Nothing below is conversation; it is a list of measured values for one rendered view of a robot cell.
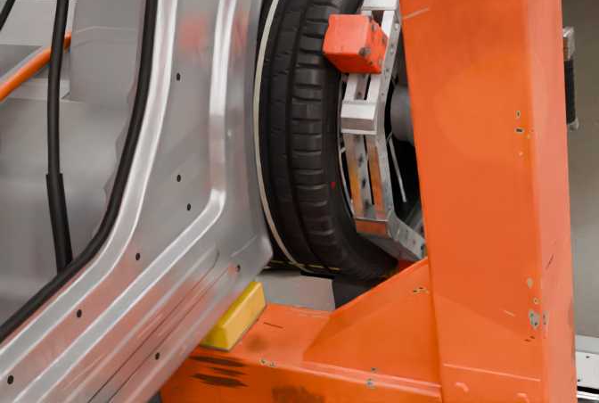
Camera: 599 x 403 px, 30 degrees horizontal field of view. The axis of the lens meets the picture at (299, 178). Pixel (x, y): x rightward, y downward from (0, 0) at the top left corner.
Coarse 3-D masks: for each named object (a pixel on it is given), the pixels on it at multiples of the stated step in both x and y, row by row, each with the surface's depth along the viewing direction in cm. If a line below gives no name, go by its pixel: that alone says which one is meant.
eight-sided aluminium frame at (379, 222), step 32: (384, 0) 190; (384, 32) 188; (384, 64) 187; (352, 96) 187; (384, 96) 188; (352, 128) 187; (352, 160) 190; (384, 160) 190; (352, 192) 193; (384, 192) 191; (384, 224) 193; (416, 224) 220; (416, 256) 208
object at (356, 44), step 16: (336, 16) 182; (352, 16) 181; (368, 16) 180; (336, 32) 181; (352, 32) 180; (368, 32) 179; (336, 48) 180; (352, 48) 179; (368, 48) 180; (384, 48) 186; (336, 64) 185; (352, 64) 184; (368, 64) 182
